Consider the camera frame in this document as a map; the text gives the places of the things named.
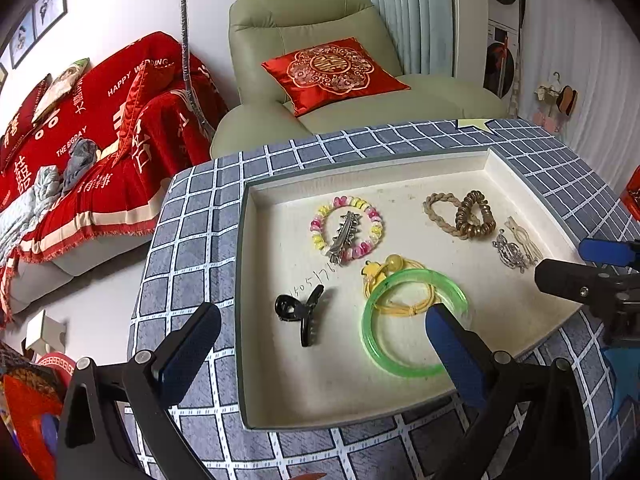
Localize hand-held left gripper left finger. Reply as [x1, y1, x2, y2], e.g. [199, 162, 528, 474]
[56, 301, 223, 480]

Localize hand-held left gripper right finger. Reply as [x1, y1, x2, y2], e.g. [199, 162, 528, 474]
[424, 302, 593, 480]

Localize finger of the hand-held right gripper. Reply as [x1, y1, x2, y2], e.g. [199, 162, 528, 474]
[579, 237, 640, 267]
[534, 258, 640, 318]

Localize green translucent bangle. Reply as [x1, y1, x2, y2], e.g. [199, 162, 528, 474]
[362, 268, 471, 378]

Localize white tray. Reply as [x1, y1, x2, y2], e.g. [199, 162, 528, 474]
[235, 145, 596, 431]

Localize brown spiral hair tie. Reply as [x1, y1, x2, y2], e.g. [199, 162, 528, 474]
[455, 190, 497, 240]

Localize silver metal hair clip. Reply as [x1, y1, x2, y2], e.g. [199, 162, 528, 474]
[324, 211, 362, 266]

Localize white hair clip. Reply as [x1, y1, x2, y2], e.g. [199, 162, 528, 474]
[504, 216, 544, 265]

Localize silver rhinestone hair clip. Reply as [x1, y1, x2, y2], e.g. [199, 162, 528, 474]
[492, 229, 531, 274]

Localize black claw hair clip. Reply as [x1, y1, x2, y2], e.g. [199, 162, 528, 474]
[274, 284, 326, 347]

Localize grey checked tablecloth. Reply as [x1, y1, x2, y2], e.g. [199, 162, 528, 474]
[122, 117, 640, 480]

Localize grey sofa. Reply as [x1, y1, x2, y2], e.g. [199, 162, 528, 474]
[10, 225, 151, 316]

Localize small white box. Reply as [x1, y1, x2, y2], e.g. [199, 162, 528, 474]
[24, 309, 67, 351]

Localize hanging pink ornaments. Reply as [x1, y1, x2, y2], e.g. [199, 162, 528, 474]
[534, 72, 578, 133]

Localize red patterned box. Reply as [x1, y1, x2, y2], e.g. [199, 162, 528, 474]
[0, 352, 81, 480]

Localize light teal cloth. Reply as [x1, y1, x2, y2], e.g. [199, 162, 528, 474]
[0, 165, 66, 261]

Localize grey cloth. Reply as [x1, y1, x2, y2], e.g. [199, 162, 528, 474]
[60, 139, 100, 196]

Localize red-covered sofa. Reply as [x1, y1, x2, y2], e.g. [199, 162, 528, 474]
[0, 31, 228, 311]

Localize red satin pillow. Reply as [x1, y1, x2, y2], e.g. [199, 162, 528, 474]
[115, 60, 186, 161]

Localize red pillow gold characters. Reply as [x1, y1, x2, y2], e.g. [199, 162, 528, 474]
[0, 74, 52, 171]

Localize photo print pillow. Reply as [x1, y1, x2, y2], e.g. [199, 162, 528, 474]
[32, 58, 91, 123]

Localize red embroidered cushion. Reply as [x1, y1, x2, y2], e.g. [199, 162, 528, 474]
[261, 36, 412, 117]

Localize light blue curtain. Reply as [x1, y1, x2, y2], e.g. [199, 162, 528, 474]
[347, 0, 458, 76]

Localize silver lamp pole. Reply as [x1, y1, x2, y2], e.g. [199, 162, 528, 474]
[180, 0, 213, 136]

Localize green leather armchair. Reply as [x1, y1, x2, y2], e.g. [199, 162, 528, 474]
[210, 0, 508, 158]

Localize yellow hair tie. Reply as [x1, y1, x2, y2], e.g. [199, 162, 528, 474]
[362, 254, 436, 316]

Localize beige braided hair tie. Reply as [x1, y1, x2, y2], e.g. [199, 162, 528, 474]
[423, 192, 468, 238]

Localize colourful bead bracelet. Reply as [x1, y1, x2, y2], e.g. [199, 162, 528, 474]
[310, 195, 385, 261]

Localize framed wall picture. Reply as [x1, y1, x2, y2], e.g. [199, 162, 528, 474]
[32, 0, 68, 38]
[10, 10, 36, 68]

